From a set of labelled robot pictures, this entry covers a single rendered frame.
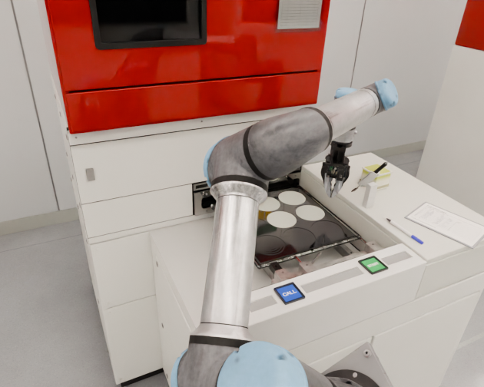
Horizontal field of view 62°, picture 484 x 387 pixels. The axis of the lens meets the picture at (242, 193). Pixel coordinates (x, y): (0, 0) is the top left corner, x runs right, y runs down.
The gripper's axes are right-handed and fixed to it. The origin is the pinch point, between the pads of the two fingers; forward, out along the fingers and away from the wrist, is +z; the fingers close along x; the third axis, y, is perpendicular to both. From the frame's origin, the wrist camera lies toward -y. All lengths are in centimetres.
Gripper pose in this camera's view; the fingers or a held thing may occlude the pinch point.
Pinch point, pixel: (331, 193)
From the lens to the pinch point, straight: 138.4
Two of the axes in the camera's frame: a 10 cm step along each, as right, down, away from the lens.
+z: -0.4, 8.6, 5.0
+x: 9.7, 1.5, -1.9
